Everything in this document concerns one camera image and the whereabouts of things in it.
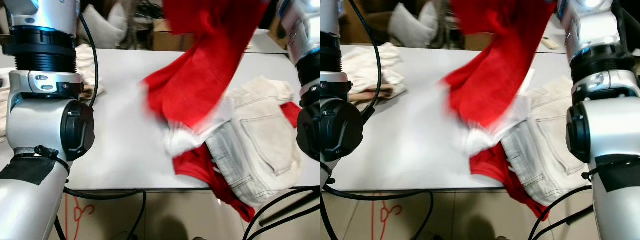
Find red garment with white trim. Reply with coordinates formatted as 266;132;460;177
441;0;558;157
141;0;271;157

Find brown wooden hanger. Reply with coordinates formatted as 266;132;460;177
348;85;397;104

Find cream denim jeans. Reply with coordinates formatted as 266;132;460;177
500;75;593;207
205;76;306;207

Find crumpled cream garment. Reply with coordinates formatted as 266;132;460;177
0;67;16;143
341;42;407;99
75;44;106;99

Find white pillow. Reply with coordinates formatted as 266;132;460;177
81;4;129;49
389;2;437;49

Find plain red cloth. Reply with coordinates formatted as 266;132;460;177
172;101;302;223
470;142;551;222

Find brown cardboard box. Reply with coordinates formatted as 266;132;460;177
464;32;495;51
152;19;197;51

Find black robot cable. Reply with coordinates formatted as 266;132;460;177
528;185;596;240
248;192;321;240
536;204;597;240
347;0;384;124
52;186;147;240
242;186;321;240
320;170;435;240
77;12;100;109

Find thin red wire hanger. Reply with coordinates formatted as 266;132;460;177
370;192;407;240
64;194;97;240

